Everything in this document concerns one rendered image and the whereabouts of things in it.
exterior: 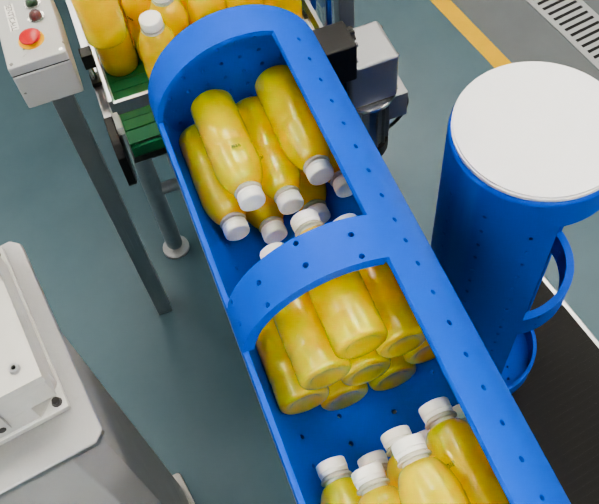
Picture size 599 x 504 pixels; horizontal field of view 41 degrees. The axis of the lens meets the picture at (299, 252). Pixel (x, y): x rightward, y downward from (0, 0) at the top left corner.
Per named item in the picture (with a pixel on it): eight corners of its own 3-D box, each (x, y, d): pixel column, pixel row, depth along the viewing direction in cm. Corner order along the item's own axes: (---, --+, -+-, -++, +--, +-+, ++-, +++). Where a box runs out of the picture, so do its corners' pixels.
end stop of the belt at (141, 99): (118, 115, 145) (113, 104, 142) (117, 112, 145) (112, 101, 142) (324, 47, 150) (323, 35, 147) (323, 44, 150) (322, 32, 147)
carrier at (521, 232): (417, 403, 197) (536, 406, 194) (451, 204, 121) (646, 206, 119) (415, 299, 211) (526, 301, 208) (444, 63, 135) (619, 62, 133)
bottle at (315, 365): (289, 391, 99) (241, 270, 108) (325, 393, 104) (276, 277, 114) (329, 361, 96) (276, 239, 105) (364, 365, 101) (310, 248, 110)
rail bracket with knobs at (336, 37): (314, 99, 150) (311, 60, 141) (300, 72, 154) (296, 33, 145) (363, 82, 151) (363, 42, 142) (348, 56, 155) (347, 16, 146)
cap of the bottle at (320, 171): (299, 172, 115) (304, 182, 114) (318, 155, 113) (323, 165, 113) (316, 179, 118) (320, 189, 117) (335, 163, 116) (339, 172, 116)
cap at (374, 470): (352, 487, 92) (346, 473, 93) (361, 492, 95) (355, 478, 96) (382, 473, 91) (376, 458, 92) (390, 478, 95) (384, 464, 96)
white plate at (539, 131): (454, 198, 120) (454, 202, 121) (646, 199, 118) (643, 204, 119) (448, 60, 134) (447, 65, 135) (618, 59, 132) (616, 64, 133)
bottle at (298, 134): (244, 87, 124) (285, 177, 115) (275, 55, 121) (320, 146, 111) (273, 102, 129) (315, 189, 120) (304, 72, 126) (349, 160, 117)
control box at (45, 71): (29, 109, 140) (6, 68, 131) (9, 33, 150) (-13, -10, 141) (84, 91, 141) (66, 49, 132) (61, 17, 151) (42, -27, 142)
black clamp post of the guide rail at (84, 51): (93, 88, 155) (80, 58, 148) (90, 77, 157) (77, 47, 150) (104, 84, 155) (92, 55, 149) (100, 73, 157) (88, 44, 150)
